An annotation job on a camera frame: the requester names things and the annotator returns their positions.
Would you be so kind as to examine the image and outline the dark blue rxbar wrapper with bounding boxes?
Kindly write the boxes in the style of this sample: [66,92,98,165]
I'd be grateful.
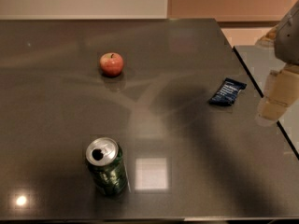
[208,77,247,106]

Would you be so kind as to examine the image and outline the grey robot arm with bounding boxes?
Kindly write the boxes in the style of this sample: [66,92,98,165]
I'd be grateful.
[256,1,299,126]

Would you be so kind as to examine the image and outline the green soda can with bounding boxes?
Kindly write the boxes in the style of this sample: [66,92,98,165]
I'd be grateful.
[85,137,128,196]

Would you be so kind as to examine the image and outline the red apple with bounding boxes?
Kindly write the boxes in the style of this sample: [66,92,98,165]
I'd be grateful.
[99,52,124,77]

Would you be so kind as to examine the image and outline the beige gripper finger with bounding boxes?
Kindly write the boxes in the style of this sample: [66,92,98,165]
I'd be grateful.
[256,64,299,123]

